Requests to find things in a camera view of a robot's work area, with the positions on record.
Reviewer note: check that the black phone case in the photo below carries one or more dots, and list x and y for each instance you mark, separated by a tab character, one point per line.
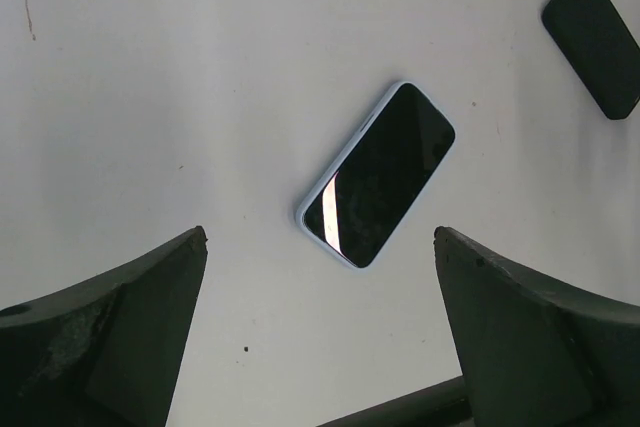
600	48

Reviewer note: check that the phone with black screen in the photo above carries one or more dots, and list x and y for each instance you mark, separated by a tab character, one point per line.
380	177

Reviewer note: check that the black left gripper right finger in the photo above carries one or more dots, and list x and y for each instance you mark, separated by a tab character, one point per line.
534	350

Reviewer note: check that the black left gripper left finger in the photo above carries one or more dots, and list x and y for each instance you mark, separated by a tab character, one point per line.
106	351

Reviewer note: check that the light blue phone case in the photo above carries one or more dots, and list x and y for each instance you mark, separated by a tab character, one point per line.
330	172

